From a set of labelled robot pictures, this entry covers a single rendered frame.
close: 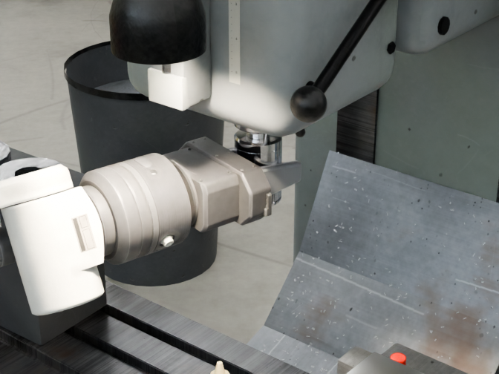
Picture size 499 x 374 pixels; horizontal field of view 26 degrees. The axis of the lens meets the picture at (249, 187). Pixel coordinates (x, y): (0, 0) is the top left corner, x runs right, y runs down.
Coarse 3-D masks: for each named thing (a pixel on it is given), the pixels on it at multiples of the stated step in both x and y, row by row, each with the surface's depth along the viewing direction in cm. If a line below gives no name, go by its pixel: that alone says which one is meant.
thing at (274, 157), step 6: (234, 150) 105; (276, 150) 104; (246, 156) 104; (252, 156) 103; (258, 156) 103; (264, 156) 103; (270, 156) 104; (276, 156) 104; (252, 162) 104; (258, 162) 104; (264, 162) 104; (270, 162) 104; (276, 162) 104; (276, 192) 106; (276, 198) 106
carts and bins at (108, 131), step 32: (64, 64) 308; (96, 64) 325; (96, 96) 293; (128, 96) 288; (96, 128) 298; (128, 128) 294; (160, 128) 294; (192, 128) 299; (96, 160) 304; (160, 256) 315; (192, 256) 320
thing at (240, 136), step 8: (240, 136) 104; (272, 136) 104; (240, 144) 104; (248, 144) 103; (256, 144) 103; (264, 144) 103; (272, 144) 103; (280, 144) 104; (248, 152) 103; (256, 152) 103; (264, 152) 103
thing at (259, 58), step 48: (240, 0) 88; (288, 0) 86; (336, 0) 91; (240, 48) 90; (288, 48) 88; (336, 48) 93; (384, 48) 99; (240, 96) 92; (288, 96) 90; (336, 96) 95
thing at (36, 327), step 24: (0, 144) 140; (0, 168) 134; (24, 168) 134; (0, 216) 129; (0, 288) 135; (24, 288) 132; (0, 312) 137; (24, 312) 133; (72, 312) 137; (24, 336) 135; (48, 336) 134
